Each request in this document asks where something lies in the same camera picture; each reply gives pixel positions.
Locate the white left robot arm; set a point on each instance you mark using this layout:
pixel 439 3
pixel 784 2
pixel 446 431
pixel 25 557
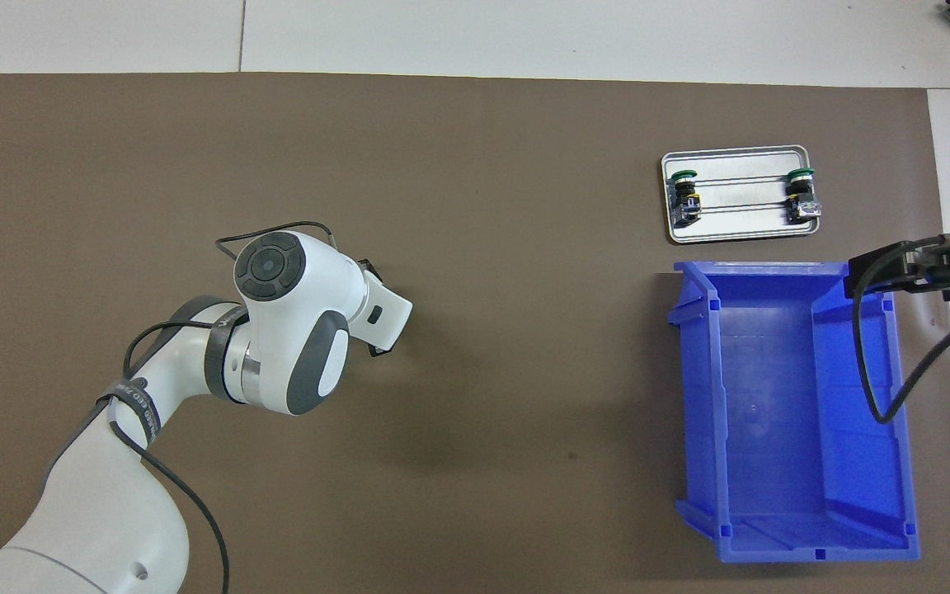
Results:
pixel 293 330

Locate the brown table mat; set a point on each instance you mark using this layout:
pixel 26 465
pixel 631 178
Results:
pixel 483 206

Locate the silver metal tray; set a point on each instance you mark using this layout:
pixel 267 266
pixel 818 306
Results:
pixel 743 223

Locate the blue plastic storage bin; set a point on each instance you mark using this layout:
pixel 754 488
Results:
pixel 772 412

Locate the green push button switch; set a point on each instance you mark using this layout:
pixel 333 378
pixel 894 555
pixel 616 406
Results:
pixel 801 202
pixel 685 202

